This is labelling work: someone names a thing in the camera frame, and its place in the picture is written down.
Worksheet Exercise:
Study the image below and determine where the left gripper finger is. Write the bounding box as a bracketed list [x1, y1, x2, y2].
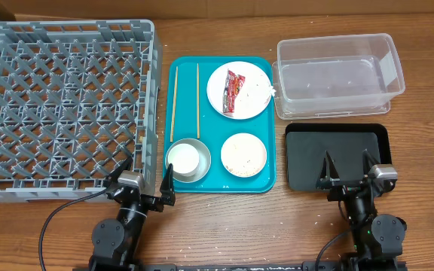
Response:
[108, 156, 133, 184]
[160, 163, 176, 206]

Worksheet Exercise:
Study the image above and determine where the large white round plate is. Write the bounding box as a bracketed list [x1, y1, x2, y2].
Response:
[206, 61, 272, 120]

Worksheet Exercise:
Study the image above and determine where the cream white plastic cup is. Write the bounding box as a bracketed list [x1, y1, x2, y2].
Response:
[167, 143, 200, 176]

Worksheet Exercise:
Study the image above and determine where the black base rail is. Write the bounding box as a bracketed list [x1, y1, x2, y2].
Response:
[73, 261, 408, 271]

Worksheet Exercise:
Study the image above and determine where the wooden chopstick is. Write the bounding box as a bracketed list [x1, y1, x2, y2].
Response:
[196, 63, 200, 139]
[170, 66, 179, 143]

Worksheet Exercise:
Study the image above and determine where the grey plastic dishwasher rack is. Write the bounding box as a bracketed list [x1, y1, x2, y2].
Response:
[0, 20, 162, 202]

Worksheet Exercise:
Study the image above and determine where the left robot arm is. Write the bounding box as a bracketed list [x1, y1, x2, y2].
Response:
[88, 157, 176, 271]

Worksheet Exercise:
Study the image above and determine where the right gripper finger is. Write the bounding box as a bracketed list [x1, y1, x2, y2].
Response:
[362, 149, 380, 177]
[316, 151, 340, 188]

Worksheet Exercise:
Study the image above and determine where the red snack wrapper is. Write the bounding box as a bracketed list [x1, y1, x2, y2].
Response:
[222, 70, 246, 114]

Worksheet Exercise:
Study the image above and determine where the black food waste tray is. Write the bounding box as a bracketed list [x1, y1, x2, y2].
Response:
[285, 123, 392, 192]

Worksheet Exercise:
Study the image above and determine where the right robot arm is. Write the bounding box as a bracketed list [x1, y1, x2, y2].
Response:
[313, 150, 407, 270]

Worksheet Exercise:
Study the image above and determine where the pale pink bowl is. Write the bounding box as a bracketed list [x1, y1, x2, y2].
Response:
[220, 132, 268, 178]

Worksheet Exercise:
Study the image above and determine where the white tissue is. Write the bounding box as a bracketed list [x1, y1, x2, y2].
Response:
[267, 87, 276, 96]

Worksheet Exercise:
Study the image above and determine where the teal plastic serving tray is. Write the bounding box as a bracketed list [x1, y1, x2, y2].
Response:
[164, 56, 277, 193]

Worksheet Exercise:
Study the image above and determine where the grey metal bowl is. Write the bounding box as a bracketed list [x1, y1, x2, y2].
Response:
[164, 139, 211, 184]

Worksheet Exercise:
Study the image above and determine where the clear plastic waste bin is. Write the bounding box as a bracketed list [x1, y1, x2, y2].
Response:
[272, 33, 405, 120]

